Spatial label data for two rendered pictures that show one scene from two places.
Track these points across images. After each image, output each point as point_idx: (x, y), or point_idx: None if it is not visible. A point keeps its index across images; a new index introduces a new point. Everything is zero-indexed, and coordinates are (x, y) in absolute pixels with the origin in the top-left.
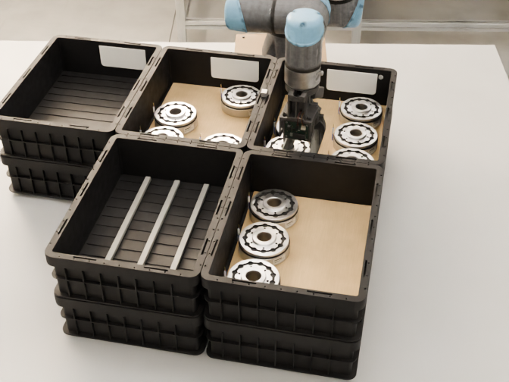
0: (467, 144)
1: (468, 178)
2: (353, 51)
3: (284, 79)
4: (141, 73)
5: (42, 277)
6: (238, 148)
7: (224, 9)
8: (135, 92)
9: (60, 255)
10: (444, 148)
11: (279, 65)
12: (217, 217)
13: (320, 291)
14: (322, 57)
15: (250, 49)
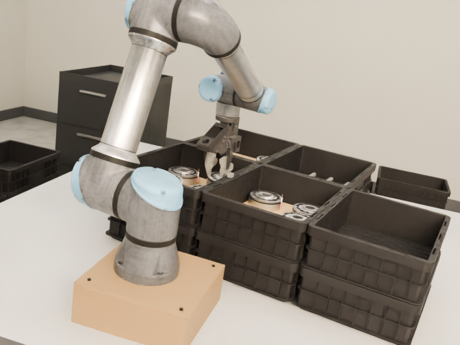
0: (39, 220)
1: (72, 208)
2: (15, 323)
3: (239, 115)
4: (326, 262)
5: None
6: (263, 164)
7: (276, 95)
8: (334, 201)
9: (367, 161)
10: (61, 224)
11: (204, 187)
12: (286, 151)
13: (249, 131)
14: (113, 254)
15: (184, 289)
